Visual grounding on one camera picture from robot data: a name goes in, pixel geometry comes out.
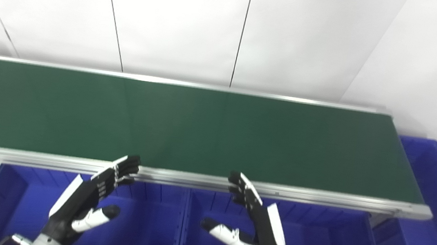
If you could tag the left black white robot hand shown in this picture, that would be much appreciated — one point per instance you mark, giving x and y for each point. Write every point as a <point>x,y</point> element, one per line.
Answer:
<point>82,201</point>

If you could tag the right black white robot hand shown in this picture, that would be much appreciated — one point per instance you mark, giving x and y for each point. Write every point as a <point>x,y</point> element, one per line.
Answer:
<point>267,239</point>

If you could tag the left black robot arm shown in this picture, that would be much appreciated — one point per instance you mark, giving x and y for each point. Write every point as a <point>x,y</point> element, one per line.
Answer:
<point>44,243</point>

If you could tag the green conveyor belt aluminium frame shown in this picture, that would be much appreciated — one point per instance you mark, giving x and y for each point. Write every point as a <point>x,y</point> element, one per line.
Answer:
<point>201,128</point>

